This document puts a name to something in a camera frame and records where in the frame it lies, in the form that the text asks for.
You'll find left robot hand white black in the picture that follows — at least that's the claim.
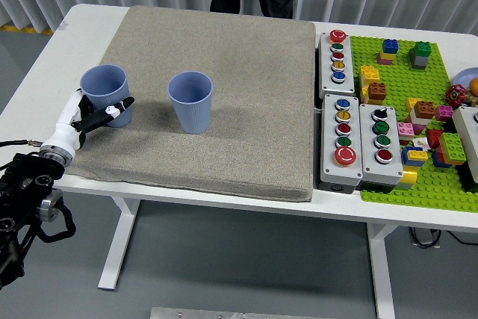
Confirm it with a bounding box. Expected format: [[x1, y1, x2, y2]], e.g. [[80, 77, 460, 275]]
[[43, 87, 136, 153]]

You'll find blue ribbed plastic cup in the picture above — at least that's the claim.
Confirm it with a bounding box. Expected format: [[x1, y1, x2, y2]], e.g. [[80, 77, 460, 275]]
[[79, 64, 132, 128], [167, 71, 214, 135]]

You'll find white table leg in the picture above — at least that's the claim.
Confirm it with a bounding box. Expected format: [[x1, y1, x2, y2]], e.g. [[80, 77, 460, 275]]
[[365, 221, 400, 319], [97, 196, 142, 292]]

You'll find grey-brown cushion mat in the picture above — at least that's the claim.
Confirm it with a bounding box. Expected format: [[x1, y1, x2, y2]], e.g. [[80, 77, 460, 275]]
[[61, 4, 317, 202]]

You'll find wide five-button control box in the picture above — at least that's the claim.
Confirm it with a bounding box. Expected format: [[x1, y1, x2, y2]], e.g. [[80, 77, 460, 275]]
[[320, 93, 364, 195]]

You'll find long five-button control box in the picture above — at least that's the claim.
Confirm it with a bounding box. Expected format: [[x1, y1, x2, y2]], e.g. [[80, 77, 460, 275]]
[[317, 29, 356, 99]]

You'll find brown toy block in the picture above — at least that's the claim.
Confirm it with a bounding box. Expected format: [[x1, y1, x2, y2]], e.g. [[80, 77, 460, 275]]
[[367, 81, 388, 105], [413, 100, 436, 120]]

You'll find green studded baseplate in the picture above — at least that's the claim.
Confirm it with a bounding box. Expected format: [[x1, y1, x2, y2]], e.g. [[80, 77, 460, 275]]
[[349, 34, 478, 214]]

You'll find yellow toy cylinder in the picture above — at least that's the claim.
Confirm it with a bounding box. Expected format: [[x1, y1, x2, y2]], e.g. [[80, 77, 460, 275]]
[[394, 167, 418, 191]]

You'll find white toy block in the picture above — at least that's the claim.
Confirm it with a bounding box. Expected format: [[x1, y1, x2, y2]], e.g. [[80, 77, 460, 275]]
[[409, 109, 427, 126]]

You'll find grey toy block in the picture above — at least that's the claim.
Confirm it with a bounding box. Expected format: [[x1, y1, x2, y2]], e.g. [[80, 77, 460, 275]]
[[408, 48, 429, 71]]

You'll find green toy block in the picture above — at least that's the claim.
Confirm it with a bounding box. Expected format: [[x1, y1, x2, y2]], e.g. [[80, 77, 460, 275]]
[[413, 41, 433, 58]]

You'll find red toy block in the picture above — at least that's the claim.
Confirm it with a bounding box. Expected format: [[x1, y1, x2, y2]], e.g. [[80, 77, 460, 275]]
[[425, 128, 445, 149]]

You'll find grey power adapter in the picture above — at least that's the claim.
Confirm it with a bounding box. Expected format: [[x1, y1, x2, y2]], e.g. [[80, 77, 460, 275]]
[[409, 226, 441, 249]]

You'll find magenta toy block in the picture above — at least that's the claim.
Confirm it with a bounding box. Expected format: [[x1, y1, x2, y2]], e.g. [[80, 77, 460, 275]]
[[434, 105, 454, 123]]

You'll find green tilted block stack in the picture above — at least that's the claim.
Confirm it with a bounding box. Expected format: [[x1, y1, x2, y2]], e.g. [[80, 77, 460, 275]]
[[438, 131, 468, 167]]

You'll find red valve wheel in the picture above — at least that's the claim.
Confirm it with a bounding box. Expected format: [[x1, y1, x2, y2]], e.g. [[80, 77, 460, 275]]
[[446, 84, 468, 107]]

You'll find white control box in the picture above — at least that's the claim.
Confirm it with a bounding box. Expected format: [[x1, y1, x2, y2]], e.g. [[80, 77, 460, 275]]
[[450, 105, 478, 185]]

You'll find light blue plate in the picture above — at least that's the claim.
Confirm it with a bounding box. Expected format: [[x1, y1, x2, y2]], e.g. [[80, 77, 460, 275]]
[[453, 67, 478, 90]]

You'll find selector switch control box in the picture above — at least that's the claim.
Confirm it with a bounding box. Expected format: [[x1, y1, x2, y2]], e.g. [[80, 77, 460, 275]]
[[358, 102, 405, 190]]

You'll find black power cable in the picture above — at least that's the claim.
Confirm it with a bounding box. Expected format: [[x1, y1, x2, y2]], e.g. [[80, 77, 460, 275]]
[[446, 229, 478, 247]]

